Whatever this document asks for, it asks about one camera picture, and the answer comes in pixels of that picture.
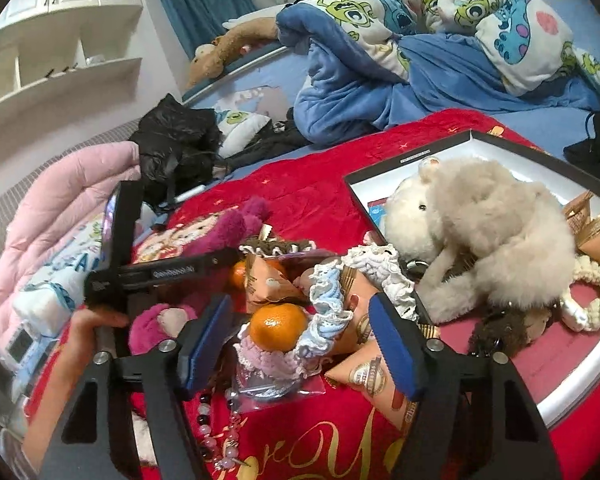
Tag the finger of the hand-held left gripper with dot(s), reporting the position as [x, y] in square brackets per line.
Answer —
[220, 261]

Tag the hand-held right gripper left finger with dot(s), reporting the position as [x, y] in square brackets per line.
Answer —
[205, 345]

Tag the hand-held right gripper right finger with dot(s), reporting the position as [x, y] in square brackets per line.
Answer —
[395, 350]

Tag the orange tangerine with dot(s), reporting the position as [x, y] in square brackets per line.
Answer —
[277, 327]
[238, 274]

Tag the cream round plush toy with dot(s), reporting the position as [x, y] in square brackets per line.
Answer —
[412, 225]

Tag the black shallow cardboard box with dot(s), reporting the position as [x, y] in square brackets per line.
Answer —
[555, 360]

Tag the fluffy beige plush toy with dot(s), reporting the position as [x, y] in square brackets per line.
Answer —
[505, 225]

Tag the person's left forearm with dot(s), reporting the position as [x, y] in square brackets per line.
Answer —
[55, 400]

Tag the person's left hand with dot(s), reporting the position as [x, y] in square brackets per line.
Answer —
[87, 321]

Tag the orange round-logo snack packet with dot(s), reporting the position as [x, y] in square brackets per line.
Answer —
[365, 385]

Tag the beige pyramid snack packet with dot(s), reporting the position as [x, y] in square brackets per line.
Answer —
[267, 280]

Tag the pink plush bear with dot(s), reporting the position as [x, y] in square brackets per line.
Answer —
[147, 332]

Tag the pink crochet scrunchie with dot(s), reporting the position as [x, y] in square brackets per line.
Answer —
[267, 362]

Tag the white blue printed cloth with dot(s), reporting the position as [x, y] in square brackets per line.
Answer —
[55, 280]

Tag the white marker pen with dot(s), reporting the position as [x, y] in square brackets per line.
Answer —
[190, 193]

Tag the blue white crochet scrunchie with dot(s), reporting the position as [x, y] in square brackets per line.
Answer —
[325, 310]

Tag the clear plastic bag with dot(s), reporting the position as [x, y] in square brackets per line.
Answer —
[280, 395]

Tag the red embroidered quilt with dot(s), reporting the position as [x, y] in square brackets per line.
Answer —
[305, 195]

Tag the pink quilted duvet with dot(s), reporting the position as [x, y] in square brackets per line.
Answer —
[55, 185]

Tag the pale blue white box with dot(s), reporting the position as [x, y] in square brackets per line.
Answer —
[22, 345]

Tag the black plastic bag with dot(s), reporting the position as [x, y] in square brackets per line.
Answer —
[175, 145]

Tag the dark cloth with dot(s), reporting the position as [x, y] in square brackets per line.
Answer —
[275, 147]

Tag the cartoon print pillow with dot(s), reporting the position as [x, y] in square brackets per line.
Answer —
[242, 127]

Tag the brown plush toy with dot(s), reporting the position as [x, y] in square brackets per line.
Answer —
[235, 40]

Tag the brown pyramid snack packet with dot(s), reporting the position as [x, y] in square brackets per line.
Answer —
[577, 215]

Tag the teal curtain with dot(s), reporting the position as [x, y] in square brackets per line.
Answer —
[195, 5]

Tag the cartoon printed fleece blanket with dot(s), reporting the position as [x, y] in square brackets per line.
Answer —
[430, 20]

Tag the white bed frame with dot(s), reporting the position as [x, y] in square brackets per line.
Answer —
[260, 58]

